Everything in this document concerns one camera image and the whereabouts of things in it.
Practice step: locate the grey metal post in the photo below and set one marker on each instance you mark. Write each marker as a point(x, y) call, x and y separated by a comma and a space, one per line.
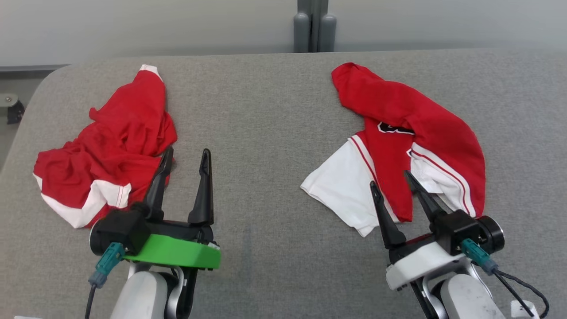
point(314, 26)

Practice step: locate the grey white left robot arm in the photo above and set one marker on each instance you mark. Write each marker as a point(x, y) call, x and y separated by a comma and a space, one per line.
point(141, 297)

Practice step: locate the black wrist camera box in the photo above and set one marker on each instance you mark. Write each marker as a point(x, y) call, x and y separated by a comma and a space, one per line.
point(122, 228)
point(456, 230)

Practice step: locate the black and grey bracket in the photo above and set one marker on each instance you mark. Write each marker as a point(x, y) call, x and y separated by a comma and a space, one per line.
point(15, 113)

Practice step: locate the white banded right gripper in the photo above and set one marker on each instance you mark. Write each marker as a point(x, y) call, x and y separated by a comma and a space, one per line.
point(421, 266)

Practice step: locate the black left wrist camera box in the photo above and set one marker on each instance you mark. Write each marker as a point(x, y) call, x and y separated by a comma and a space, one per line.
point(122, 228)

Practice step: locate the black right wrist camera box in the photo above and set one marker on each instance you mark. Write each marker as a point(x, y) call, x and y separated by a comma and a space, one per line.
point(456, 230)

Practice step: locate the red jersey with black number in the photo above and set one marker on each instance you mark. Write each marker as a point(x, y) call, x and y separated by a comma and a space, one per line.
point(434, 128)

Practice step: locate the red garment white hem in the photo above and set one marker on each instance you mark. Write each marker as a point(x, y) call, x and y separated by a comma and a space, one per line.
point(119, 137)

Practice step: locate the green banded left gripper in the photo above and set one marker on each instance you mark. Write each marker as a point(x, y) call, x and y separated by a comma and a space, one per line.
point(177, 252)

